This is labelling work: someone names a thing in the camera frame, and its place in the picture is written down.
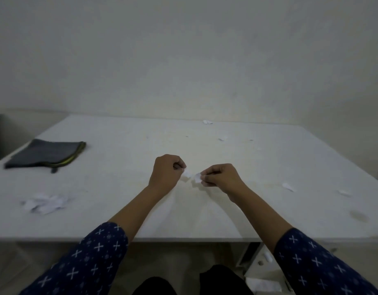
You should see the person's right hand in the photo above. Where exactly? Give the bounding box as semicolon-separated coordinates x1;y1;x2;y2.
200;163;250;197

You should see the person's left hand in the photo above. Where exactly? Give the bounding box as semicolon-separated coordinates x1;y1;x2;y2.
148;154;187;191

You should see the person's left forearm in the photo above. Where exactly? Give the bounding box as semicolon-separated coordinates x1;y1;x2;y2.
20;185;175;295

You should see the person's right forearm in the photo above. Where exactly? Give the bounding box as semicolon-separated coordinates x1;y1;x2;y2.
227;185;378;295

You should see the white drawer cabinet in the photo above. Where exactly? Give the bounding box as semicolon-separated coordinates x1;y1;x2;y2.
236;242;297;295

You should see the person's right leg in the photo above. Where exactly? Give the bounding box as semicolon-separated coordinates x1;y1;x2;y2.
199;264;255;295

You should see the person's leg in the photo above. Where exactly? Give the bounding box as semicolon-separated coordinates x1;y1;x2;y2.
199;264;255;295
132;276;178;295

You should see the person's left leg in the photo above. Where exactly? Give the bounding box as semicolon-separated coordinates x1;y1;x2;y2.
132;276;178;295

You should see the grey zipper pouch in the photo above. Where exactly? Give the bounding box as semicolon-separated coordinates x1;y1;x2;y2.
4;139;87;174

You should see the pile of torn paper scraps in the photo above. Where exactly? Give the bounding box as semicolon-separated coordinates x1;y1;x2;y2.
21;194;69;215

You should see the grey chair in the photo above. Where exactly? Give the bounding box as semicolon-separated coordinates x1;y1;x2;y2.
0;114;32;165

